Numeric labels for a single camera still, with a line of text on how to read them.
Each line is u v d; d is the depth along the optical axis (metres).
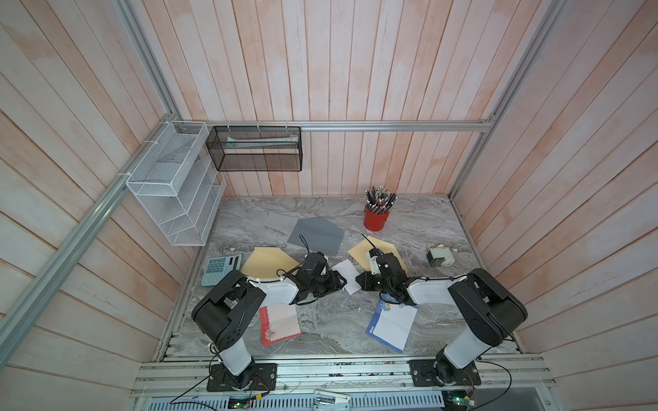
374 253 0.86
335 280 0.81
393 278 0.74
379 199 0.95
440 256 0.95
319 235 1.08
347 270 0.96
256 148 1.04
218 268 0.95
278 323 0.84
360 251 1.03
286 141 0.88
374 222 1.06
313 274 0.72
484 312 0.46
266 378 0.73
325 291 0.81
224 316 0.47
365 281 0.82
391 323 0.84
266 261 1.02
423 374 0.73
